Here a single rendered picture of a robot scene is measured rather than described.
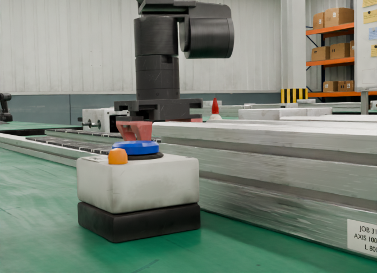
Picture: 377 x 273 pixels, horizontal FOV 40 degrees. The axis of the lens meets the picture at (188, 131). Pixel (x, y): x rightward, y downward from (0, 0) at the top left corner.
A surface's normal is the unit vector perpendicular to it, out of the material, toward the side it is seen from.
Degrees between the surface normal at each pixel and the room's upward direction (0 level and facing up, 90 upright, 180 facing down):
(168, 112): 90
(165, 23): 90
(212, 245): 0
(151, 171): 90
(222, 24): 60
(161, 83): 90
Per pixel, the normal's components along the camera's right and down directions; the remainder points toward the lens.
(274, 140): -0.85, 0.04
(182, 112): 0.53, 0.04
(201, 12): 0.21, 0.06
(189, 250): -0.02, -1.00
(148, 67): -0.35, 0.07
